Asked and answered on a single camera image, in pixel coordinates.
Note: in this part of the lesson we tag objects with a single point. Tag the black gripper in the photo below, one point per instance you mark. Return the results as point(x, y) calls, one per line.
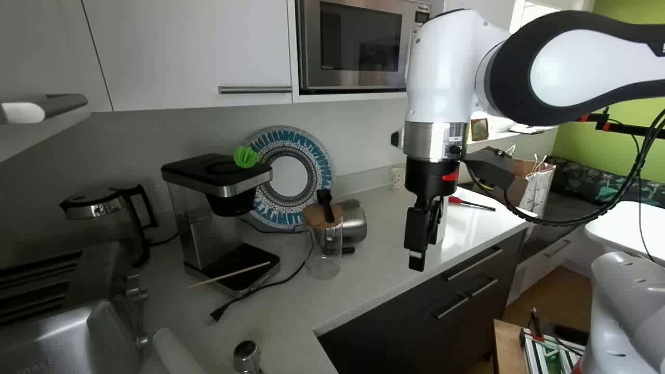
point(428, 180)

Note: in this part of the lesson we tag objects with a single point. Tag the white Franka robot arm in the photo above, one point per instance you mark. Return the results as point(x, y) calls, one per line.
point(443, 64)

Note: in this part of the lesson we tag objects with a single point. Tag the clear glass jar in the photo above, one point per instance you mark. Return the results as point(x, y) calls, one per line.
point(325, 250)

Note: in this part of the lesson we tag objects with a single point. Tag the brown cork jar lid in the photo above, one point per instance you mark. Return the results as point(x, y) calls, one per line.
point(314, 216)

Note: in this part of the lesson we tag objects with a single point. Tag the red pen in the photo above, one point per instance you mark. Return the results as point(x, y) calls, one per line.
point(471, 205)

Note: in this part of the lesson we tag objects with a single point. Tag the silver metal pot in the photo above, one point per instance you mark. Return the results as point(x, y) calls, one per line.
point(354, 221)

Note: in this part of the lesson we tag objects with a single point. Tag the brown paper bag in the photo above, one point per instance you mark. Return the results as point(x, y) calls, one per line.
point(532, 184)

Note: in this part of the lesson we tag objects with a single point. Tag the small wooden side table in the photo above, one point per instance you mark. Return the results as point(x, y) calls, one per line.
point(508, 350)

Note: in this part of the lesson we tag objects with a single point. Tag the box with green items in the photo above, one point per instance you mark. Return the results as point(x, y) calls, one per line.
point(552, 350)

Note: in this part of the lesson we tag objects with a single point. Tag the dark patterned cushion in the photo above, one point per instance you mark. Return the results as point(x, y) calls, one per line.
point(596, 184)

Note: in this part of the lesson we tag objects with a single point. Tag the built-in steel microwave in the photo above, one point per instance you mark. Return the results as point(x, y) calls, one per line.
point(354, 44)

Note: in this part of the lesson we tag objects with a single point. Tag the thin wooden stick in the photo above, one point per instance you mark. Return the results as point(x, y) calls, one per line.
point(230, 274)

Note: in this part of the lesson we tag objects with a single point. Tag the small metal sink strainer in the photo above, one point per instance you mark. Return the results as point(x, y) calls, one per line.
point(249, 355)

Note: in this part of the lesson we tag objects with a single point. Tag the steel drip coffee maker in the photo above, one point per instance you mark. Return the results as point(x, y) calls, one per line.
point(209, 209)

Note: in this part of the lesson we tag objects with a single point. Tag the black rod with red clips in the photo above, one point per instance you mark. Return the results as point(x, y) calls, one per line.
point(625, 127)

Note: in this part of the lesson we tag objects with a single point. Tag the chrome sink faucet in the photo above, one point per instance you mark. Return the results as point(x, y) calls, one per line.
point(137, 305)

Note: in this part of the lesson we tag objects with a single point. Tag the white cabinet door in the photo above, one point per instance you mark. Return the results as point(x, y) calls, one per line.
point(187, 48)

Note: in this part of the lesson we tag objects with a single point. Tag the steel electric kettle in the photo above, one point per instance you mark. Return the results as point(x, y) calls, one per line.
point(105, 209)

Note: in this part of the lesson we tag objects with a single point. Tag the silver toaster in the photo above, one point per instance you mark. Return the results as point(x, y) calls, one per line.
point(49, 277)

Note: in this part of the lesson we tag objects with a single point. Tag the stainless steel sink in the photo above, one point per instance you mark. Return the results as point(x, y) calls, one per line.
point(63, 343)

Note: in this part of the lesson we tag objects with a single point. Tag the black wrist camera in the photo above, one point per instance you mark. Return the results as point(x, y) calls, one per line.
point(493, 177)

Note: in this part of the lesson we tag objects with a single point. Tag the small picture frame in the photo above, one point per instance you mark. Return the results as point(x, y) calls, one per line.
point(478, 127)

